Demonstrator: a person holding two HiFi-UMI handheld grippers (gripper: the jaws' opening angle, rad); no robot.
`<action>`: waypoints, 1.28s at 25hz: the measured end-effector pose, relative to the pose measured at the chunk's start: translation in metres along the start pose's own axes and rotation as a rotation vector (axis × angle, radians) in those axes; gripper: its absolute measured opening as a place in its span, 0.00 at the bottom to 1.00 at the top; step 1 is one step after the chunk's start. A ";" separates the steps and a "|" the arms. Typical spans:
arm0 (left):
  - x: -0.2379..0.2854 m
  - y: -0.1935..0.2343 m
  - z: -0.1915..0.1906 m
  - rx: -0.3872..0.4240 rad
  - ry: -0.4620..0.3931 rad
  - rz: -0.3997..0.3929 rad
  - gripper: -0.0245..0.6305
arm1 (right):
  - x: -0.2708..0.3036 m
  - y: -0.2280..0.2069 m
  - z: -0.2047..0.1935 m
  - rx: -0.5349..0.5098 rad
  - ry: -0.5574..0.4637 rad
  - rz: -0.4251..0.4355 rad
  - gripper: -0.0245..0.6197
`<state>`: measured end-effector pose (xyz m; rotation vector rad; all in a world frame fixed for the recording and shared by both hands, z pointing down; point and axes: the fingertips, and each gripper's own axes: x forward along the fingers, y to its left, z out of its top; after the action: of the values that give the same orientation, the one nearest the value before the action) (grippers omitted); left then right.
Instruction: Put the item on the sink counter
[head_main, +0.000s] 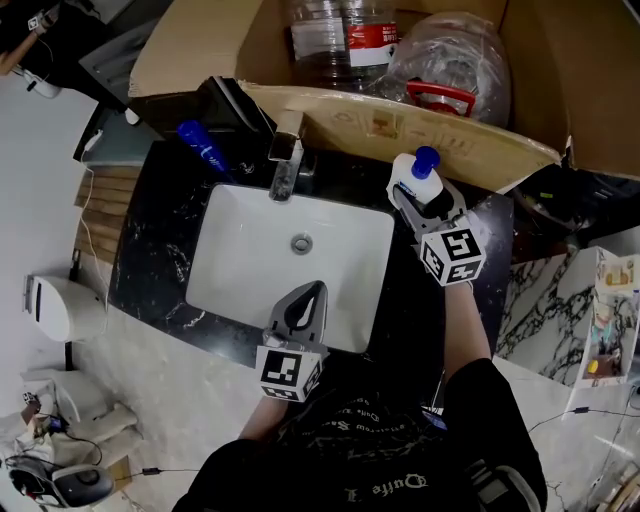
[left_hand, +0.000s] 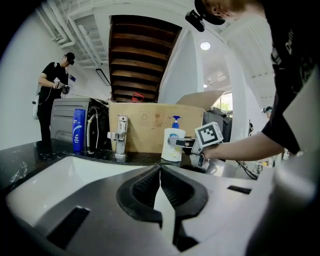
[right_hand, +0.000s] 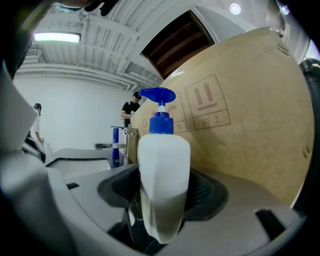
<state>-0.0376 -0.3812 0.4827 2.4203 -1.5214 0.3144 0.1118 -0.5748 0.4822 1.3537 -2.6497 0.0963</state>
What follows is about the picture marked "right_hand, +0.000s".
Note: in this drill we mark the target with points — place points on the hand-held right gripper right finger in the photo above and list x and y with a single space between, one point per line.
235 220

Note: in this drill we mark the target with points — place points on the rectangular ceiling light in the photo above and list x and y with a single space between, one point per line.
57 37

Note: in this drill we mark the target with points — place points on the blue cylindrical bottle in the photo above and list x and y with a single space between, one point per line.
115 150

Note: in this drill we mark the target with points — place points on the white pump bottle item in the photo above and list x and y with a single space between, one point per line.
163 170

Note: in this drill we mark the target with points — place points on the black rounded object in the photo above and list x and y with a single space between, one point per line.
311 82

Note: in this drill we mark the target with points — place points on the white sink basin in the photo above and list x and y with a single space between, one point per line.
82 167

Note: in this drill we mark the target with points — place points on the large cardboard box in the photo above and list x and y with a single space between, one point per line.
250 125

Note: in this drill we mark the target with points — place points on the chrome sink faucet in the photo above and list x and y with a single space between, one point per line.
131 145

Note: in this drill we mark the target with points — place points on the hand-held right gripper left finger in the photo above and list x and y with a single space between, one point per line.
82 197

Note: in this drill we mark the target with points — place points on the round ceiling light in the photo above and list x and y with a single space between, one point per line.
235 8

